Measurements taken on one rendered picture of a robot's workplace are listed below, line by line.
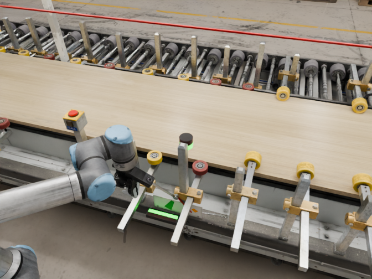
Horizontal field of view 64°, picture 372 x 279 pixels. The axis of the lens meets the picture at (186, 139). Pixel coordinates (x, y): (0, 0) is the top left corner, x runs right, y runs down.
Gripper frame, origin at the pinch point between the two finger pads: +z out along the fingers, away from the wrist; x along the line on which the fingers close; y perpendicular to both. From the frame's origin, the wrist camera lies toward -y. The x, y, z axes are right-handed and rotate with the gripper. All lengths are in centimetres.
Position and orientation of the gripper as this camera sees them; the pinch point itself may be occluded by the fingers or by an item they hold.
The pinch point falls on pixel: (137, 196)
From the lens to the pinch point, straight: 132.6
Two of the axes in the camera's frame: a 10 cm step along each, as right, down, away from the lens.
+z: 0.2, 7.4, 6.8
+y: -9.6, -1.8, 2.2
